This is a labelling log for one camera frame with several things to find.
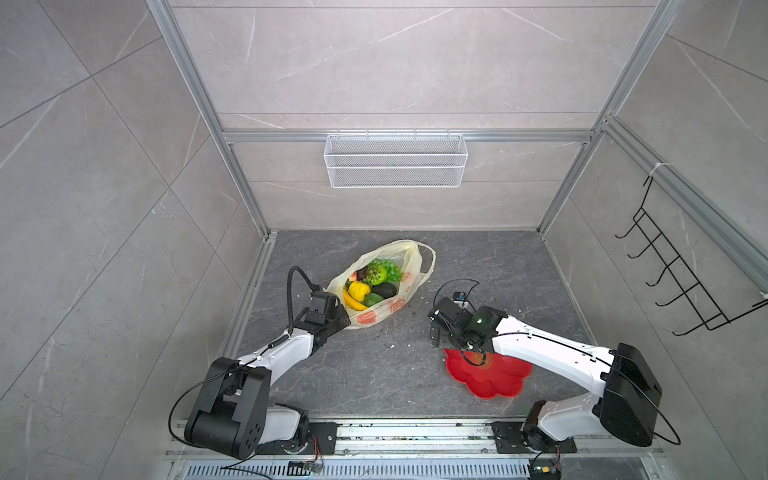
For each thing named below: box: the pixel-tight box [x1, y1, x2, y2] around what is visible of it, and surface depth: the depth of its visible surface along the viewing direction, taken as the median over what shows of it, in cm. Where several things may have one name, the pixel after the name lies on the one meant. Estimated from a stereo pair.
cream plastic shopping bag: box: [326, 239, 437, 330], surface depth 99 cm
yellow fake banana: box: [344, 288, 368, 311], surface depth 97 cm
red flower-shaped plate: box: [444, 349, 533, 399], surface depth 84 cm
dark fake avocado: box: [371, 282, 397, 299], surface depth 100 cm
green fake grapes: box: [367, 258, 404, 282], surface depth 105 cm
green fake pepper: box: [364, 292, 384, 307], surface depth 97 cm
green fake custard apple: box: [365, 264, 387, 286], surface depth 100 cm
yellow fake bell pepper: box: [349, 281, 371, 301], surface depth 99 cm
